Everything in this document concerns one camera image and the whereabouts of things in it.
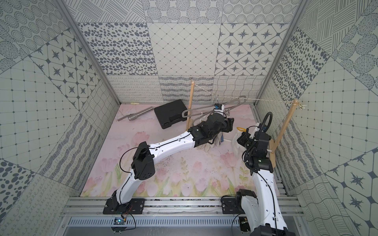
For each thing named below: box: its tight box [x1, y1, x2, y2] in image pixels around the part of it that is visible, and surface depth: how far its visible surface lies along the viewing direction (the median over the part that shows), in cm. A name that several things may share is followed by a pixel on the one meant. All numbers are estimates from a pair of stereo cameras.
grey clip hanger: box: [181, 95, 247, 121], surface depth 78 cm
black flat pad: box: [153, 99, 188, 130], surface depth 113 cm
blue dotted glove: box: [232, 130, 242, 159], surface depth 84 cm
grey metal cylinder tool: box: [117, 106, 155, 122], surface depth 113 cm
